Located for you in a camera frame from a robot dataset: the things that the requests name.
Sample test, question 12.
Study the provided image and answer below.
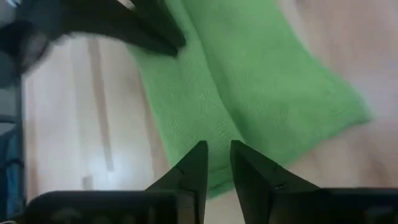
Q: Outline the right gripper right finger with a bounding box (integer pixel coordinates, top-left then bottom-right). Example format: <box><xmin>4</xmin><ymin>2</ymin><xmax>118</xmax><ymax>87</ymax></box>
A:
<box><xmin>229</xmin><ymin>139</ymin><xmax>398</xmax><ymax>224</ymax></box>

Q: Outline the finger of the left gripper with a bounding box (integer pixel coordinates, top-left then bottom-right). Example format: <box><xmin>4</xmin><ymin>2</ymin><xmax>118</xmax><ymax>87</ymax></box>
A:
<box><xmin>130</xmin><ymin>0</ymin><xmax>187</xmax><ymax>49</ymax></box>
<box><xmin>58</xmin><ymin>0</ymin><xmax>180</xmax><ymax>58</ymax></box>

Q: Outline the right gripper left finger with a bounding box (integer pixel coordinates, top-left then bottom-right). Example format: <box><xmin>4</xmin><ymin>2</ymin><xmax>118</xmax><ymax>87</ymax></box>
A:
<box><xmin>23</xmin><ymin>140</ymin><xmax>210</xmax><ymax>224</ymax></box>

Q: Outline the green microfiber towel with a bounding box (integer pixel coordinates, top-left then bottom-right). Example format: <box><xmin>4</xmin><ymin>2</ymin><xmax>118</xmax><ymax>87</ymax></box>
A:
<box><xmin>128</xmin><ymin>0</ymin><xmax>373</xmax><ymax>200</ymax></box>

